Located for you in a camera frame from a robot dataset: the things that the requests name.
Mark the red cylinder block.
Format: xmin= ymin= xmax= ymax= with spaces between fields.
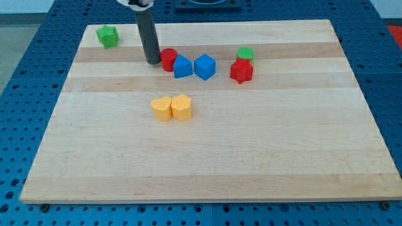
xmin=160 ymin=48 xmax=178 ymax=72

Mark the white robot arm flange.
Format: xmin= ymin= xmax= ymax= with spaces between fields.
xmin=116 ymin=0 xmax=154 ymax=12

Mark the blue cube block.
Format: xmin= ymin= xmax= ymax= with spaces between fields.
xmin=194 ymin=54 xmax=216 ymax=80

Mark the yellow hexagon block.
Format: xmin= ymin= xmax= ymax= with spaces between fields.
xmin=171 ymin=94 xmax=192 ymax=121

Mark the yellow heart block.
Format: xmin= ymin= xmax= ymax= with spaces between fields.
xmin=150 ymin=96 xmax=172 ymax=121

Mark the blue triangular prism block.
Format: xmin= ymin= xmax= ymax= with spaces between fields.
xmin=173 ymin=55 xmax=193 ymax=78

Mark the red star block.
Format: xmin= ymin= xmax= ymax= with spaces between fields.
xmin=230 ymin=58 xmax=254 ymax=84

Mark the green cylinder block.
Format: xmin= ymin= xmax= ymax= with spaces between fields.
xmin=236 ymin=46 xmax=255 ymax=65

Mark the light wooden board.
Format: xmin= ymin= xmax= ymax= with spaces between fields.
xmin=19 ymin=19 xmax=401 ymax=204

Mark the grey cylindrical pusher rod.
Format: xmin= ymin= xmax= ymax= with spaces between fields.
xmin=135 ymin=3 xmax=161 ymax=65

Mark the green star block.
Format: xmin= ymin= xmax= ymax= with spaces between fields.
xmin=95 ymin=25 xmax=119 ymax=49

